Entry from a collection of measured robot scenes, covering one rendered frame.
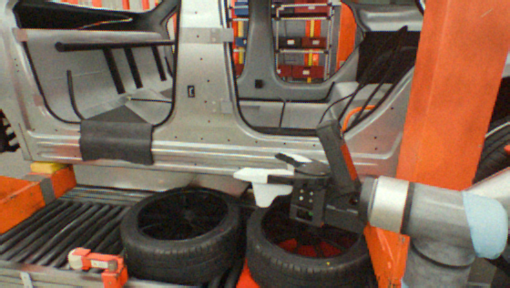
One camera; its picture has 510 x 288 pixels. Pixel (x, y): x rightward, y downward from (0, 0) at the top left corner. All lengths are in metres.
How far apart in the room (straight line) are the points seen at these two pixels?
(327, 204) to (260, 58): 2.75
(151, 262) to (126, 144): 0.62
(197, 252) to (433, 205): 1.24
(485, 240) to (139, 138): 1.55
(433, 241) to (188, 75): 1.28
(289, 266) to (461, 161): 0.80
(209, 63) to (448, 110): 1.00
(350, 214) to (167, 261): 1.20
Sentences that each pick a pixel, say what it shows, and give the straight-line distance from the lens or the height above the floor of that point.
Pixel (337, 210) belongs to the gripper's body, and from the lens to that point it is 0.48.
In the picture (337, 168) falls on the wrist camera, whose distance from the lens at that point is 0.45.
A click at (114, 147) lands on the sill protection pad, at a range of 1.79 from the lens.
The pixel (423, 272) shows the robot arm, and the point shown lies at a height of 1.14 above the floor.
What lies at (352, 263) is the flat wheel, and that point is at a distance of 1.48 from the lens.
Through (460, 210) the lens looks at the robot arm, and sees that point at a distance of 0.45.
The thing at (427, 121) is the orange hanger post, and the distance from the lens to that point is 0.94.
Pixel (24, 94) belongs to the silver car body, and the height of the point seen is 1.15.
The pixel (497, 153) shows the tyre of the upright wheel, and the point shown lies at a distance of 1.39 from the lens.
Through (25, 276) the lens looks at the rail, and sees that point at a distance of 1.91.
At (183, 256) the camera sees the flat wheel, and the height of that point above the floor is 0.47.
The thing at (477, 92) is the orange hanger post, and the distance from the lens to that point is 0.96.
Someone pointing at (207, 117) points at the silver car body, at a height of 1.06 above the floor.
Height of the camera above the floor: 1.44
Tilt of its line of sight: 20 degrees down
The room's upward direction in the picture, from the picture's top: straight up
